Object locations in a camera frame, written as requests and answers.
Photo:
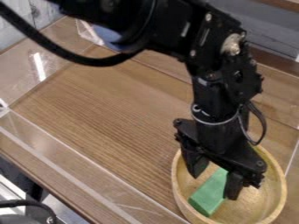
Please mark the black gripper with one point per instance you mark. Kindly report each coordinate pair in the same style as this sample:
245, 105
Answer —
222, 142

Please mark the green rectangular block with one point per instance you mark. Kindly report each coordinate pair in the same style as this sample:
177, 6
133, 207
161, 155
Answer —
209, 196

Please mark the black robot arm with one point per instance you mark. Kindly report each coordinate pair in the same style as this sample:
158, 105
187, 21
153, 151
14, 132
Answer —
208, 40

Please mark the brown wooden bowl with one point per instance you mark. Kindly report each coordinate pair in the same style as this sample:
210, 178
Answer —
258, 206

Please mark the clear acrylic enclosure wall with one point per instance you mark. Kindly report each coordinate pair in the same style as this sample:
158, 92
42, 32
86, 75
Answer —
99, 196

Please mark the black metal table bracket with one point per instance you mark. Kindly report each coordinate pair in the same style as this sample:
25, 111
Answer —
41, 212

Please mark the clear acrylic corner bracket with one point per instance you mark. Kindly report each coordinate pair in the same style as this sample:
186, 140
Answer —
87, 32

